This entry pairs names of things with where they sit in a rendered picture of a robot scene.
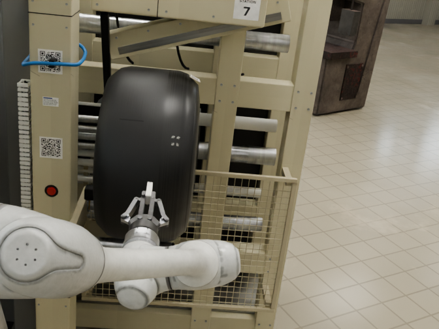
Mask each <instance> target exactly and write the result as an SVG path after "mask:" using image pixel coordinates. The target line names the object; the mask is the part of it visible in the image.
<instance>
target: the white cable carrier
mask: <svg viewBox="0 0 439 329"><path fill-rule="evenodd" d="M17 86H18V91H19V92H18V96H19V97H18V101H19V102H18V106H19V107H18V110H19V112H18V115H20V116H18V119H19V121H18V124H19V126H18V128H19V129H20V130H19V138H20V139H19V147H20V151H21V152H20V169H21V170H20V173H21V174H20V177H21V178H20V181H21V202H22V208H26V209H29V210H33V171H32V142H31V86H30V80H26V79H21V80H20V81H19V82H18V83H17Z"/></svg>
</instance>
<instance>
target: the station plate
mask: <svg viewBox="0 0 439 329"><path fill-rule="evenodd" d="M260 5H261V0H235V6H234V12H233V18H235V19H241V20H253V21H258V20H259V11H260Z"/></svg>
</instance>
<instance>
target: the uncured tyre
mask: <svg viewBox="0 0 439 329"><path fill-rule="evenodd" d="M199 115H200V97H199V85H198V84H197V83H196V81H195V80H194V79H192V78H190V77H189V74H187V73H185V72H182V71H180V70H168V69H155V68H148V67H135V66H129V67H122V68H121V69H119V70H118V71H116V72H115V73H114V74H113V75H112V76H110V77H109V78H108V80H107V82H106V86H105V89H104V92H103V98H102V101H101V107H100V111H99V117H98V122H97V131H96V137H95V149H94V158H93V208H94V215H95V221H96V223H97V224H98V225H99V226H100V228H101V229H102V230H103V231H104V232H105V233H106V234H107V235H108V236H111V237H113V238H117V239H125V235H126V234H127V233H128V231H129V227H128V224H126V223H125V224H121V215H122V214H123V213H125V212H126V210H127V209H128V207H129V205H130V204H131V203H132V201H133V199H134V198H135V197H139V198H140V197H141V194H142V192H143V191H146V188H147V183H148V182H152V183H153V187H152V191H154V192H155V198H156V199H158V198H160V199H161V201H162V204H163V208H164V210H165V215H166V216H167V217H168V218H169V226H168V227H164V226H162V227H161V228H160V229H159V230H158V237H159V241H160V242H169V241H173V240H175V239H177V238H178V237H179V236H181V235H182V234H183V233H184V232H185V231H186V228H187V224H188V221H189V217H190V214H191V205H192V199H193V188H194V181H195V167H196V159H197V144H198V135H199ZM120 119H134V120H142V121H144V122H142V121H128V120H120ZM171 134H179V135H181V141H180V148H170V141H171Z"/></svg>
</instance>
